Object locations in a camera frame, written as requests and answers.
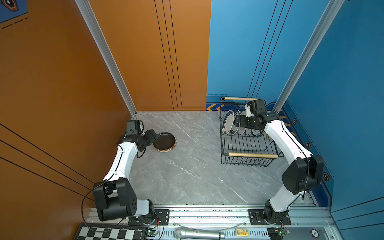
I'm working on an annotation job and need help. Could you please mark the black plate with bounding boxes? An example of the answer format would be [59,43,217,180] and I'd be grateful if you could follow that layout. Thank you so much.
[153,132,177,148]

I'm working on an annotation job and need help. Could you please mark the black wire dish rack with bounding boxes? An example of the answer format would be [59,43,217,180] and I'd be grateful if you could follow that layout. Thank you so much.
[218,97,284,167]

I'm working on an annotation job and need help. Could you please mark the cream plate red characters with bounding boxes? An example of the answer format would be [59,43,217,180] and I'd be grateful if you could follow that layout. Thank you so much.
[155,145,176,153]

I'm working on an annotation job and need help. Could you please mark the white plate row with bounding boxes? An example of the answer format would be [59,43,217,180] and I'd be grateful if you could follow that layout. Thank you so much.
[244,128,253,136]
[238,111,246,135]
[223,110,235,135]
[231,110,241,134]
[252,130,263,137]

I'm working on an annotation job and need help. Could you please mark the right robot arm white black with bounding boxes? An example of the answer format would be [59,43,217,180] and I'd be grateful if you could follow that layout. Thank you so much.
[234,112,324,225]

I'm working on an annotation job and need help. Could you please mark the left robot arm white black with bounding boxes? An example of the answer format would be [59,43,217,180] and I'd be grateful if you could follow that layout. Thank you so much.
[90,129,159,225]

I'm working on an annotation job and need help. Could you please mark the green circuit board left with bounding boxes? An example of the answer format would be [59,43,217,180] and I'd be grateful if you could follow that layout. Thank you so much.
[147,229,159,238]

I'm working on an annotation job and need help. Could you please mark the silver microphone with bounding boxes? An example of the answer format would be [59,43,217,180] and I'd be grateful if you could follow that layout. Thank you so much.
[174,227,226,240]

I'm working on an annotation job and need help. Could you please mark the checkerboard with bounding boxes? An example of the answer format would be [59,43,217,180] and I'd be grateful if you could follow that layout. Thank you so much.
[74,226,148,240]

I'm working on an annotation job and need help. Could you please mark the yellow label tag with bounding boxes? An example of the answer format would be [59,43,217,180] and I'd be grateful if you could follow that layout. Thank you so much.
[235,228,250,237]

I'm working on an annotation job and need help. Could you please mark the circuit board right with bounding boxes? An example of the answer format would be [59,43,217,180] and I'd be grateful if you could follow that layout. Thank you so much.
[267,229,291,240]

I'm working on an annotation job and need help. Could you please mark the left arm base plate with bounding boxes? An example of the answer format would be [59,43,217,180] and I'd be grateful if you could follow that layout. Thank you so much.
[128,209,170,226]

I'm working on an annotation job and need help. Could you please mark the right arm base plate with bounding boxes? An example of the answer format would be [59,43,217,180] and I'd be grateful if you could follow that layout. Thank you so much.
[248,209,292,226]

